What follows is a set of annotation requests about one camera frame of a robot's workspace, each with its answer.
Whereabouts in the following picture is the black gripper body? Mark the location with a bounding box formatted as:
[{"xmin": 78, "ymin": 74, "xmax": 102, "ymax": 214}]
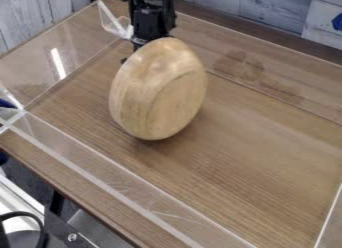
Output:
[{"xmin": 120, "ymin": 36, "xmax": 152, "ymax": 64}]

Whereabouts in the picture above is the brown wooden bowl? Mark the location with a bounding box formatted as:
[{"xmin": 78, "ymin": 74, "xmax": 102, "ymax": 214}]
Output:
[{"xmin": 108, "ymin": 38, "xmax": 208, "ymax": 140}]

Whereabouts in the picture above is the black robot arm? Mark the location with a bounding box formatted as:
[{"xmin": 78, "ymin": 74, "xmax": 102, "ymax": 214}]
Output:
[{"xmin": 121, "ymin": 0, "xmax": 176, "ymax": 51}]

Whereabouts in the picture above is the black table leg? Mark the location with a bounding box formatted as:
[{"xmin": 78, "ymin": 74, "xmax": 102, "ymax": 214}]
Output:
[{"xmin": 49, "ymin": 191, "xmax": 65, "ymax": 216}]

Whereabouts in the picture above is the metal plate with screw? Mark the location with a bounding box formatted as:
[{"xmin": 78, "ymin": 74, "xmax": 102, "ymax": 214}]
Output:
[{"xmin": 44, "ymin": 211, "xmax": 98, "ymax": 248}]

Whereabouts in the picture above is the clear acrylic corner bracket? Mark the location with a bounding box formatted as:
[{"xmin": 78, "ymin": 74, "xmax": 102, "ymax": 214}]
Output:
[{"xmin": 96, "ymin": 0, "xmax": 133, "ymax": 40}]

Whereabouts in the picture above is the black cable loop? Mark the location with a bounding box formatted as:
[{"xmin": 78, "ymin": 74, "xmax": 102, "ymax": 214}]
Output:
[{"xmin": 0, "ymin": 210, "xmax": 48, "ymax": 248}]

